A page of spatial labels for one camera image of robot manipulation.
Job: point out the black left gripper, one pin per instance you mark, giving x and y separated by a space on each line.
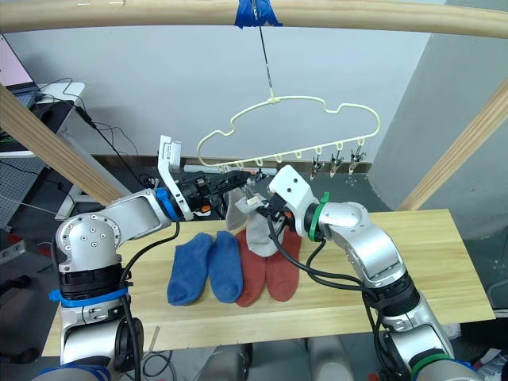
196 190

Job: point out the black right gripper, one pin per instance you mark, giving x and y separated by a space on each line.
279 212

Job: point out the grey sock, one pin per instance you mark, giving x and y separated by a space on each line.
235 214
258 238

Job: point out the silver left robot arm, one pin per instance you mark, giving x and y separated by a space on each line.
131 214

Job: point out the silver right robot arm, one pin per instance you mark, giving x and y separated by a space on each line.
369 238

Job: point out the clear hanger clip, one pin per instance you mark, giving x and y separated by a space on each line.
316 167
355 161
335 164
260 174

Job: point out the cream plastic clip hanger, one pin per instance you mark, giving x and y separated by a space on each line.
274 101

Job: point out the black hanger hook rod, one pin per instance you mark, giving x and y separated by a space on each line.
266 63

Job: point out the red sock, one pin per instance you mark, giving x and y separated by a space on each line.
252 282
282 278

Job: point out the blue sock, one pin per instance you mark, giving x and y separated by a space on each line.
186 274
226 274

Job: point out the grey rounded shape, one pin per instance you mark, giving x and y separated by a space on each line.
232 363
331 359

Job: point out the blue tape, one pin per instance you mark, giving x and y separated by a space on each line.
254 16

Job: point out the small wooden strip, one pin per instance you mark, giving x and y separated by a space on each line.
154 338

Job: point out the wooden crossbeam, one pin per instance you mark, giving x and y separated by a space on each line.
119 16

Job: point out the grey pegboard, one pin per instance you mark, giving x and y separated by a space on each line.
20 186

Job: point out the laptop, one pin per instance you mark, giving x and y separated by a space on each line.
24 95

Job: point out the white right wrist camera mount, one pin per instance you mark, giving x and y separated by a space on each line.
291 188

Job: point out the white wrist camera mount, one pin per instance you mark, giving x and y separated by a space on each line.
291 188
170 174

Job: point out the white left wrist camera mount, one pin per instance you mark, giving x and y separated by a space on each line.
170 174

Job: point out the slanted wooden frame post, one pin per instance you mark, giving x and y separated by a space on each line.
456 151
51 147

